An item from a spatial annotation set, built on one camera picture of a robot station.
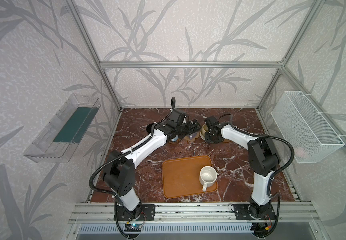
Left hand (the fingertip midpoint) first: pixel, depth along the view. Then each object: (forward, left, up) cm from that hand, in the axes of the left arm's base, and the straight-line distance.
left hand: (199, 125), depth 82 cm
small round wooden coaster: (+1, +16, -21) cm, 27 cm away
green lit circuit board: (-45, +33, -23) cm, 60 cm away
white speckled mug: (-21, -6, -20) cm, 30 cm away
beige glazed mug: (-3, -3, 0) cm, 4 cm away
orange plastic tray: (-22, +9, -21) cm, 32 cm away
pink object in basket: (-15, -49, 0) cm, 51 cm away
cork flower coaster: (+3, +6, -18) cm, 19 cm away
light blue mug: (+4, +14, -22) cm, 26 cm away
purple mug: (+3, +2, -16) cm, 16 cm away
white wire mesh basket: (-16, -44, +14) cm, 49 cm away
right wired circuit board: (-45, -28, -21) cm, 58 cm away
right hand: (+5, -9, -18) cm, 21 cm away
